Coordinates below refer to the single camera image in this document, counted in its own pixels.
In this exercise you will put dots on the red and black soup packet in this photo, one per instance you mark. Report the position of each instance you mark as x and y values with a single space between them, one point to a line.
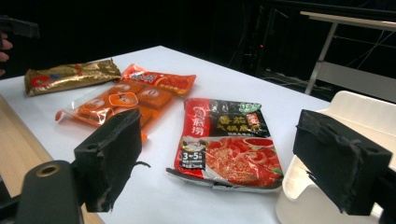
224 149

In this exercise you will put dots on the cream plastic rack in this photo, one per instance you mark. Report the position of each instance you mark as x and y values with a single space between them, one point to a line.
351 105

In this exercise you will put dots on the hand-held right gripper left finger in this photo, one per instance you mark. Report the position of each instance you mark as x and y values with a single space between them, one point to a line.
109 155

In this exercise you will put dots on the clear packet of orange blocks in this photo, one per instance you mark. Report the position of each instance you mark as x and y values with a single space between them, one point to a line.
124 99

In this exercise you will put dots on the small red sauce packet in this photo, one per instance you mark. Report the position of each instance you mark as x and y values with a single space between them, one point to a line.
165 81

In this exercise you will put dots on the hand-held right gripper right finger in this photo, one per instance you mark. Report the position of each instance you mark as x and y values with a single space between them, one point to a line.
339 161

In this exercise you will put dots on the white metal-framed desk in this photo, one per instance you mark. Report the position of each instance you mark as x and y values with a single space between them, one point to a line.
342 74

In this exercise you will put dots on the brown paper bag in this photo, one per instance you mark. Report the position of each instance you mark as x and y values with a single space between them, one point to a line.
71 76

